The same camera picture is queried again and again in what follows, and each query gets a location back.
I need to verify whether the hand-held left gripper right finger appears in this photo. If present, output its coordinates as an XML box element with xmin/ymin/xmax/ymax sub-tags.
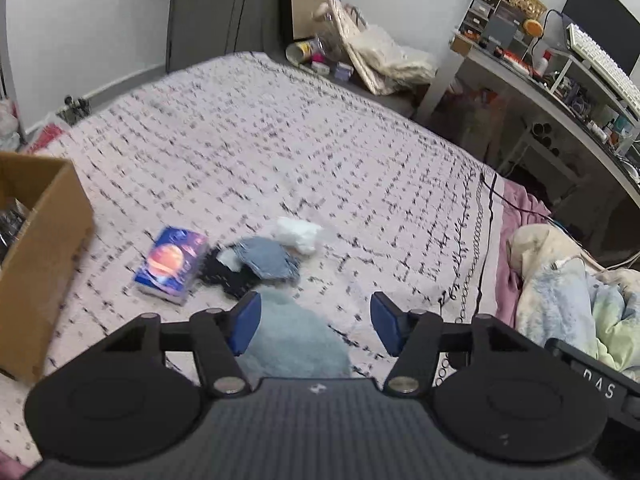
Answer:
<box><xmin>370</xmin><ymin>292</ymin><xmax>538</xmax><ymax>395</ymax></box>

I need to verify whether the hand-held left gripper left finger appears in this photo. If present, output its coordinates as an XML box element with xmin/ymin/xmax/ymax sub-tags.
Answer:
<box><xmin>97</xmin><ymin>291</ymin><xmax>262</xmax><ymax>396</ymax></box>

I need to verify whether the light blue towel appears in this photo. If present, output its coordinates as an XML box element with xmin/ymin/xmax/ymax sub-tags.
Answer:
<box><xmin>234</xmin><ymin>290</ymin><xmax>353</xmax><ymax>380</ymax></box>

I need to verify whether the black cloth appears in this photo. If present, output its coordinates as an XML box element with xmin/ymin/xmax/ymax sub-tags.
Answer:
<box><xmin>197</xmin><ymin>245</ymin><xmax>262</xmax><ymax>302</ymax></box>

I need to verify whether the denim cloth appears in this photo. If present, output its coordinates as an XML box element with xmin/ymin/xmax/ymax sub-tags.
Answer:
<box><xmin>220</xmin><ymin>237</ymin><xmax>302</xmax><ymax>282</ymax></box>

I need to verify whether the blue planet print tissue pack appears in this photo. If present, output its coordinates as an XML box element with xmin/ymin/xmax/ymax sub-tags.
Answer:
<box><xmin>132</xmin><ymin>226</ymin><xmax>208</xmax><ymax>307</ymax></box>

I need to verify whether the white cloth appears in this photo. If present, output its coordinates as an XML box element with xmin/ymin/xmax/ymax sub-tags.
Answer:
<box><xmin>271</xmin><ymin>216</ymin><xmax>324</xmax><ymax>257</ymax></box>

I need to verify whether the cardboard box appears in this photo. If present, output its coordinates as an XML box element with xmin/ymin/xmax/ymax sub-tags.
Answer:
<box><xmin>0</xmin><ymin>152</ymin><xmax>96</xmax><ymax>383</ymax></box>

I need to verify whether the light green blanket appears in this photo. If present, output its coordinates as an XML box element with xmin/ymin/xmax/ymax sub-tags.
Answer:
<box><xmin>592</xmin><ymin>269</ymin><xmax>640</xmax><ymax>372</ymax></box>

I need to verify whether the light blue fluffy blanket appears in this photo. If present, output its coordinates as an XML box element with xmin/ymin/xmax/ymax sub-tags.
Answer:
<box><xmin>515</xmin><ymin>257</ymin><xmax>626</xmax><ymax>361</ymax></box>

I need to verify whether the pink bed sheet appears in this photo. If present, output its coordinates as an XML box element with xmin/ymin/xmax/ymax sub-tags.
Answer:
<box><xmin>494</xmin><ymin>180</ymin><xmax>553</xmax><ymax>328</ymax></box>

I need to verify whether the cream plush toy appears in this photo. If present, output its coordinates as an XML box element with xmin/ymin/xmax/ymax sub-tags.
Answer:
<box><xmin>506</xmin><ymin>224</ymin><xmax>598</xmax><ymax>283</ymax></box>

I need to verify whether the black and white printed blanket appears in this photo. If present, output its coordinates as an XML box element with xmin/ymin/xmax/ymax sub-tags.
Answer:
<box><xmin>0</xmin><ymin>51</ymin><xmax>508</xmax><ymax>468</ymax></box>

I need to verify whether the cream tote bag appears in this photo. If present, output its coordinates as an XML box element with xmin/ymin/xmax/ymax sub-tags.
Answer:
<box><xmin>326</xmin><ymin>0</ymin><xmax>439</xmax><ymax>96</ymax></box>

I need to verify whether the yellow paper cup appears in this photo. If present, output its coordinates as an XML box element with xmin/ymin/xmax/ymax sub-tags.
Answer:
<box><xmin>285</xmin><ymin>40</ymin><xmax>314</xmax><ymax>64</ymax></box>

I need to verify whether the white desk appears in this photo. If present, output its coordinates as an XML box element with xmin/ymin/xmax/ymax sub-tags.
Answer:
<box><xmin>416</xmin><ymin>35</ymin><xmax>640</xmax><ymax>213</ymax></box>

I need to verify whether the red flat box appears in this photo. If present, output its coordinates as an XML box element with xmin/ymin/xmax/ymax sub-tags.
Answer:
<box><xmin>499</xmin><ymin>50</ymin><xmax>532</xmax><ymax>70</ymax></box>

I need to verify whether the white desk shelf riser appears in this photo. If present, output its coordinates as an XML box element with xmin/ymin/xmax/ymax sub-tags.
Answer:
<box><xmin>546</xmin><ymin>47</ymin><xmax>640</xmax><ymax>156</ymax></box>

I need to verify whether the white plastic bag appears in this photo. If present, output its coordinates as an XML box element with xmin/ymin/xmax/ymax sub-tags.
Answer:
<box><xmin>0</xmin><ymin>99</ymin><xmax>22</xmax><ymax>150</ymax></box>

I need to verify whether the dark grey door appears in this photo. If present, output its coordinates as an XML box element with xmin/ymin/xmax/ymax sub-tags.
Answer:
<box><xmin>166</xmin><ymin>0</ymin><xmax>281</xmax><ymax>75</ymax></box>

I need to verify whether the white keyboard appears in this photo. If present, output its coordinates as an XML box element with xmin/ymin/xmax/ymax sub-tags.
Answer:
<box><xmin>566</xmin><ymin>23</ymin><xmax>640</xmax><ymax>117</ymax></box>

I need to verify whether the grey drawer organizer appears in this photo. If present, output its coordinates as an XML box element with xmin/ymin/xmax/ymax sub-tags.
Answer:
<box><xmin>457</xmin><ymin>0</ymin><xmax>526</xmax><ymax>48</ymax></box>

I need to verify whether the wicker basket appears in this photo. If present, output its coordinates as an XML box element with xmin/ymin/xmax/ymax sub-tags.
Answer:
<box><xmin>509</xmin><ymin>0</ymin><xmax>549</xmax><ymax>19</ymax></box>

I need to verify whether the black monitor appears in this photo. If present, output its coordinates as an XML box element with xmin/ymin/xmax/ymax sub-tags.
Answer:
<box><xmin>561</xmin><ymin>0</ymin><xmax>640</xmax><ymax>77</ymax></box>

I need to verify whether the black cable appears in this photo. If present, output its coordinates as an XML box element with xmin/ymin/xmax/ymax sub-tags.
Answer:
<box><xmin>476</xmin><ymin>170</ymin><xmax>553</xmax><ymax>223</ymax></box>

